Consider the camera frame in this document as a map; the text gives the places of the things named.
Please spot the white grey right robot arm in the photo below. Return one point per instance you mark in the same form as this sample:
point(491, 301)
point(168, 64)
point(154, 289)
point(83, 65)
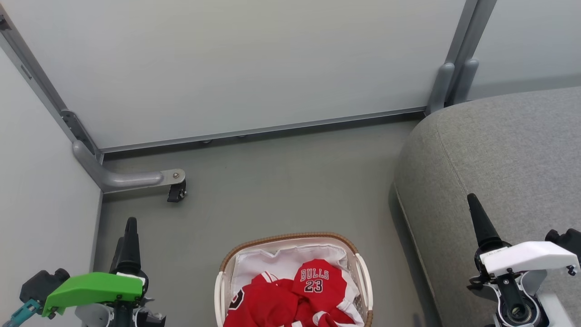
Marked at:
point(522, 304)

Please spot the grey fabric sofa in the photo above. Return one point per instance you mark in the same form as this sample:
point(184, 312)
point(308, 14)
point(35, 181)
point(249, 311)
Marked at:
point(499, 150)

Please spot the red basketball jersey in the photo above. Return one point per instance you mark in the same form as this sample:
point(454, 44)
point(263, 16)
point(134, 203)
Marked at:
point(263, 304)

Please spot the grey corner partition post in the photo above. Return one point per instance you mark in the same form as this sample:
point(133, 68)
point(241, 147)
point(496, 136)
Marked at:
point(41, 86)

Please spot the black caster wheel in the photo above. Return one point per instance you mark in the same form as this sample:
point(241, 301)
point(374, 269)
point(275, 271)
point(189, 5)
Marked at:
point(176, 193)

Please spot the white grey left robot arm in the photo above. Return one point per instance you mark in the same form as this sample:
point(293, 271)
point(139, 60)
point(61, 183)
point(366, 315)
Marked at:
point(122, 315)

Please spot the grey double partition post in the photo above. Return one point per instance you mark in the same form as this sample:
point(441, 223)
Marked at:
point(458, 63)

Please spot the grey partition bottom rail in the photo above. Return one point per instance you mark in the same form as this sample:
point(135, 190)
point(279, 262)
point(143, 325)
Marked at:
point(254, 131)

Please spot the grey partition foot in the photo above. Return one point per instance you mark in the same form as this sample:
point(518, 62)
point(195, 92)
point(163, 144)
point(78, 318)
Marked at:
point(122, 179)

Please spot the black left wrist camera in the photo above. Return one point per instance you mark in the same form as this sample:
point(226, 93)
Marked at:
point(41, 285)

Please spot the white laundry basket brown rim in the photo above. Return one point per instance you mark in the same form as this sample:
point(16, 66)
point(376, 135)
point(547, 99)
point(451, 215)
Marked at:
point(222, 293)

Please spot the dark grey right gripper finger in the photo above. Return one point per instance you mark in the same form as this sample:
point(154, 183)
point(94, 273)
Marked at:
point(482, 223)

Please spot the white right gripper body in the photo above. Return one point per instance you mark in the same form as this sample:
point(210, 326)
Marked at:
point(529, 256)

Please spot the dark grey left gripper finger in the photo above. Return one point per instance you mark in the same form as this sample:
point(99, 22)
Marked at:
point(131, 250)
point(116, 256)

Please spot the red Bulls 23 shorts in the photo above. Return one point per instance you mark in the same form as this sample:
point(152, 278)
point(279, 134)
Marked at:
point(320, 293)

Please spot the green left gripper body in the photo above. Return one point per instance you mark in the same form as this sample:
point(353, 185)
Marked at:
point(93, 287)

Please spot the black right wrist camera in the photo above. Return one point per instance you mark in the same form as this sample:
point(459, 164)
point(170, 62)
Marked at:
point(565, 240)

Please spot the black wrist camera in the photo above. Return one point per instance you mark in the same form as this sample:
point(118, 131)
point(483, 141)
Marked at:
point(565, 240)
point(41, 285)

